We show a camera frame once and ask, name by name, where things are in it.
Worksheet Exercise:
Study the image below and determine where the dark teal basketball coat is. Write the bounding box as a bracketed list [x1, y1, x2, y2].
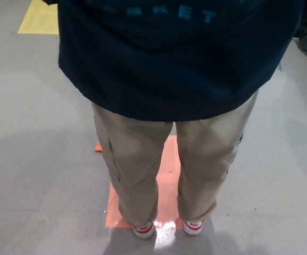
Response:
[43, 0, 307, 123]

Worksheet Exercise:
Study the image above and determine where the orange floor sheet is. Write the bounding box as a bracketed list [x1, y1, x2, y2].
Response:
[105, 134, 184, 230]

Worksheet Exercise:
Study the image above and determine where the red and white sneaker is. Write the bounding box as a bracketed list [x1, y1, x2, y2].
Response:
[182, 218, 207, 236]
[131, 219, 155, 239]

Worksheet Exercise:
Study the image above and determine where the yellow floor sheet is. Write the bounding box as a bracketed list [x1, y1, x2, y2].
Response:
[17, 0, 61, 35]

